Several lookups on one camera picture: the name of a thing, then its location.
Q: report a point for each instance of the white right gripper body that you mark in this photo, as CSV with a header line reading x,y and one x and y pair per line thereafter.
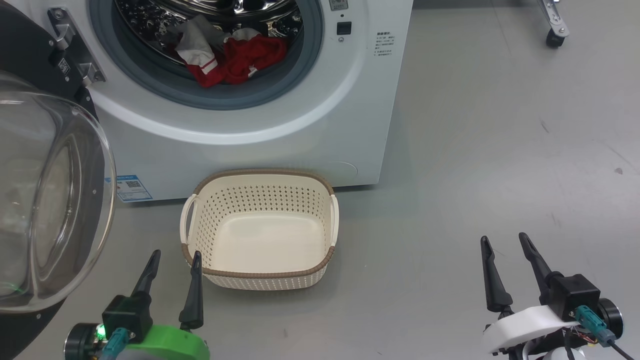
x,y
520,322

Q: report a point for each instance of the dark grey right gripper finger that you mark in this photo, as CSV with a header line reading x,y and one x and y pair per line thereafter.
x,y
540,272
496,290

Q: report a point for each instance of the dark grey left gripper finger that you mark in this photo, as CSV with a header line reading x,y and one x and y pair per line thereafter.
x,y
194,305
146,280

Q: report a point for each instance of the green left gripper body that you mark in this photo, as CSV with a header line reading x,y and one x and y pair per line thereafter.
x,y
170,345

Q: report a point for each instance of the black round glass washer door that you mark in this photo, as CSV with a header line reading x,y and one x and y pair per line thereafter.
x,y
55,200

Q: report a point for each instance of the red and white jersey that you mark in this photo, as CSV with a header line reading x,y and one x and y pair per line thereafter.
x,y
250,57

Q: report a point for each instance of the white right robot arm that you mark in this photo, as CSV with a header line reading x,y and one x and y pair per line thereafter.
x,y
560,355

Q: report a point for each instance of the cream basket with brown rim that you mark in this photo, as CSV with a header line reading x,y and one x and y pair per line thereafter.
x,y
260,240

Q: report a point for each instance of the white front-load washing machine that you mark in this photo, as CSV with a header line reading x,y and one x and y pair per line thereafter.
x,y
250,155

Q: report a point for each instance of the silver metal door hinge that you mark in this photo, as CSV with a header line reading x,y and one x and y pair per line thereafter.
x,y
75,47

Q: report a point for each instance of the perforated steel washer drum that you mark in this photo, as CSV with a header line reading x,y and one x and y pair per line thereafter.
x,y
145,25

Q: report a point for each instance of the black door latch socket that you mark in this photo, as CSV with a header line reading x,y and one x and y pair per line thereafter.
x,y
344,28

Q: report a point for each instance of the blue energy label sticker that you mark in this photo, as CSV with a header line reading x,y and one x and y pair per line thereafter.
x,y
132,188

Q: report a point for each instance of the round filter cover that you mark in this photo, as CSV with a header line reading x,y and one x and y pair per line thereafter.
x,y
345,169

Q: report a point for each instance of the small white QR label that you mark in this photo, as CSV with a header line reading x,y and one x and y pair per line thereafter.
x,y
63,66

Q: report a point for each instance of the black caster wheel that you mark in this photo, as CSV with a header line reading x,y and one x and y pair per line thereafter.
x,y
555,39

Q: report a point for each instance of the silver metal cabinet leg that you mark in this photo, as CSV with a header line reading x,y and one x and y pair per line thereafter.
x,y
552,17

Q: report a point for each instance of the small printed text label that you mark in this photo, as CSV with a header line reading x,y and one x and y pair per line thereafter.
x,y
385,44

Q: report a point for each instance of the grey warning label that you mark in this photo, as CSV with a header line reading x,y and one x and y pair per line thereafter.
x,y
338,5

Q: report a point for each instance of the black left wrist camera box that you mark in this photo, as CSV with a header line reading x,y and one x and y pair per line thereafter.
x,y
127,315

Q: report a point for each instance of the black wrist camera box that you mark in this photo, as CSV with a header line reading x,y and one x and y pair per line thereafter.
x,y
575,295
127,315

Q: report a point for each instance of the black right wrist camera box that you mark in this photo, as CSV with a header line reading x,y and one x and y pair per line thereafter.
x,y
575,295

